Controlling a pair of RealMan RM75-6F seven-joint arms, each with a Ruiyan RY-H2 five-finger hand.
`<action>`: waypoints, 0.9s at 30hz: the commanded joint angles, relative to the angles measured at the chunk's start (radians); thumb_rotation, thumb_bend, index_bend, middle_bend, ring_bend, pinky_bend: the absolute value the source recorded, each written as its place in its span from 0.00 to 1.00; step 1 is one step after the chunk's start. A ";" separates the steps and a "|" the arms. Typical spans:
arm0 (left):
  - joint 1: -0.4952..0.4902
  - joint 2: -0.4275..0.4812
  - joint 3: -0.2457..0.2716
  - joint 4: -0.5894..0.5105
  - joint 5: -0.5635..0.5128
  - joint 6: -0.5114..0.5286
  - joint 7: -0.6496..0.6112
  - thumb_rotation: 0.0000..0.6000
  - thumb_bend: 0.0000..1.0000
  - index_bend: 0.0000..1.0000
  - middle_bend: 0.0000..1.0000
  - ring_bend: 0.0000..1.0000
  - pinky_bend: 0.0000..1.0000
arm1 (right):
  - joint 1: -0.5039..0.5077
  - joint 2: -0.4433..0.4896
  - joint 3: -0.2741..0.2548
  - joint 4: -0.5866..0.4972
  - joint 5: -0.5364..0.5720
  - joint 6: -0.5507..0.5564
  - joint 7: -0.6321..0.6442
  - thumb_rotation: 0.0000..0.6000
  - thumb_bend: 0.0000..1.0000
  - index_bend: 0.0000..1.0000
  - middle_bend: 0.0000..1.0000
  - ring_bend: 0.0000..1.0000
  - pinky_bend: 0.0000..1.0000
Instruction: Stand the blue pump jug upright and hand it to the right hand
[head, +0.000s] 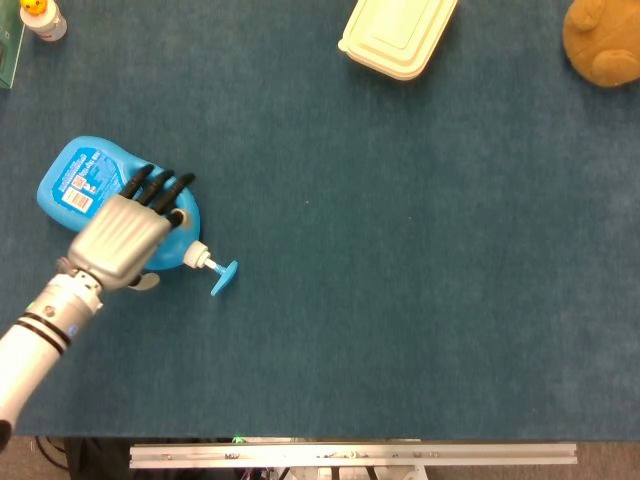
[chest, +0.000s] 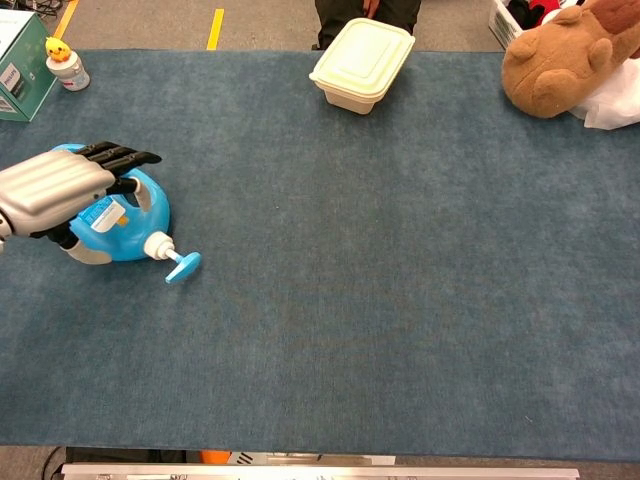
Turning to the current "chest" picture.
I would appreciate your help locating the left five-finger robot hand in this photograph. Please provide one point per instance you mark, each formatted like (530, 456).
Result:
(50, 185)

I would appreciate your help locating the blue detergent pump bottle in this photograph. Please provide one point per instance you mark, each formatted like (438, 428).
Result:
(135, 235)

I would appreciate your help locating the small bottle with duck cap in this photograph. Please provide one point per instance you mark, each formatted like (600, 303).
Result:
(72, 72)

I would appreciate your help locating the green cardboard product box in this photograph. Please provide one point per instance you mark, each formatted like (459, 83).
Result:
(27, 65)

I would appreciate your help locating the orange floor tape strip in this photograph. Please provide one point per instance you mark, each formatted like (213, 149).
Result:
(66, 20)

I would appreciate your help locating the yellow floor tape strip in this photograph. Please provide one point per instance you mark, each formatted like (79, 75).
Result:
(216, 30)

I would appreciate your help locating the orange object under table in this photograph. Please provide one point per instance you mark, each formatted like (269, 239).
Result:
(215, 456)

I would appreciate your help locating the person in black trousers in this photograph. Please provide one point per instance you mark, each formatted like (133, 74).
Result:
(340, 15)

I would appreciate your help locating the cream plastic lunch box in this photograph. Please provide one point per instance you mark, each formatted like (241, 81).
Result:
(362, 60)

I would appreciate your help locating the blue felt table cloth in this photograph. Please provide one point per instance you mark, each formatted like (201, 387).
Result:
(375, 275)

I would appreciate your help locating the white cardboard storage box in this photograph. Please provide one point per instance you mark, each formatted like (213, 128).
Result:
(502, 22)

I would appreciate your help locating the brown plush toy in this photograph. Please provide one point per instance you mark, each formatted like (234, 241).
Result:
(555, 70)

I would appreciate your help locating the red and black plush toy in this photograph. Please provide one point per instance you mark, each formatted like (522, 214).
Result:
(542, 7)

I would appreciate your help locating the white plastic bag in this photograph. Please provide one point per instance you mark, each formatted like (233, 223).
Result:
(615, 100)

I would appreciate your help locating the aluminium profile rail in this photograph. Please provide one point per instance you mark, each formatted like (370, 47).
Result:
(320, 472)

